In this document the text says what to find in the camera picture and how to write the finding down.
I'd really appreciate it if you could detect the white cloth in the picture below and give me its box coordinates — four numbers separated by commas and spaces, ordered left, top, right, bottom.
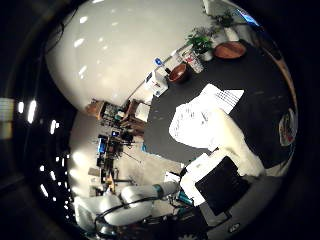
168, 83, 245, 152

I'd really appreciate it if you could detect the dark wooden bowl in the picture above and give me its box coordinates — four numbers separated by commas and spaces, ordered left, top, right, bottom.
166, 62, 192, 85

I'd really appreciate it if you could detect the cluttered wooden shelf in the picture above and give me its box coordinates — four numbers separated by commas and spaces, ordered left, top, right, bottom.
85, 98, 152, 135

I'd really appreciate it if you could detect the small blue background screen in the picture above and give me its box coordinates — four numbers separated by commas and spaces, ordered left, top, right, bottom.
97, 134, 108, 155

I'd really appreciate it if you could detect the clear cup with red print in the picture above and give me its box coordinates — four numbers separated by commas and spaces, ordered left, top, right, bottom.
182, 49, 205, 75

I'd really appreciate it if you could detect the round wooden plate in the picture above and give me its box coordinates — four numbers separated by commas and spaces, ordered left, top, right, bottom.
213, 41, 248, 61

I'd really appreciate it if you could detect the leafy green potted plant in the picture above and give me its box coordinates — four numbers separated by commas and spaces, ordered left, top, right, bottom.
185, 27, 215, 62

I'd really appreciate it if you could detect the thin potted plant, white pot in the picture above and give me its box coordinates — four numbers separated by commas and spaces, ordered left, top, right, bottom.
213, 9, 240, 43

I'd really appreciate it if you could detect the computer monitor with blue screen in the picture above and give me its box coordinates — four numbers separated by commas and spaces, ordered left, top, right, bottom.
235, 8, 260, 28

